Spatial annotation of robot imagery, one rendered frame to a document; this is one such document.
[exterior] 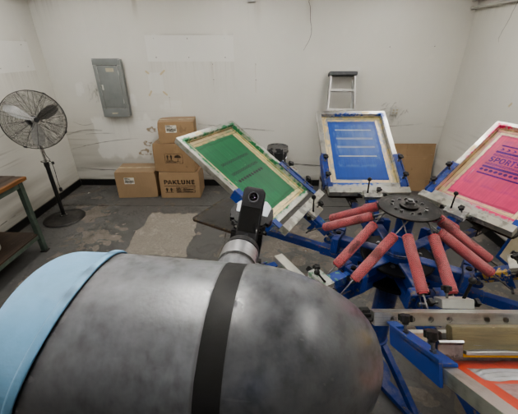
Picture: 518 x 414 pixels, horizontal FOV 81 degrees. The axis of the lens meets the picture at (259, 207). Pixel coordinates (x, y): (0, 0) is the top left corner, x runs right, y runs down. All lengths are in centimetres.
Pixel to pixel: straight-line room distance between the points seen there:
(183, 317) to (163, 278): 3
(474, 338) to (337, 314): 96
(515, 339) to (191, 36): 449
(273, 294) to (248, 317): 2
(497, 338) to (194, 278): 106
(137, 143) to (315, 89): 284
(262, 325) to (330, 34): 466
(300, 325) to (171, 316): 7
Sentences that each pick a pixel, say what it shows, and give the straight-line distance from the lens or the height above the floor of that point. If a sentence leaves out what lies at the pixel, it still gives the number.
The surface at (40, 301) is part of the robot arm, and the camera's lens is 21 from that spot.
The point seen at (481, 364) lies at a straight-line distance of 117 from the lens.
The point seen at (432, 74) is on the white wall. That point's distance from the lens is 525.
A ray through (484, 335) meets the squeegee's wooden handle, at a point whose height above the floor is 129.
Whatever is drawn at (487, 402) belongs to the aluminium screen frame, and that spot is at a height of 138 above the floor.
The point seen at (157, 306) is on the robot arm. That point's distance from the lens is 18.
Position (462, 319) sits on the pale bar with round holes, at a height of 115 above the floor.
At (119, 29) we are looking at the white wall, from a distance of 505.
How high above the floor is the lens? 202
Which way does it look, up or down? 27 degrees down
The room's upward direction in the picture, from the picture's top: straight up
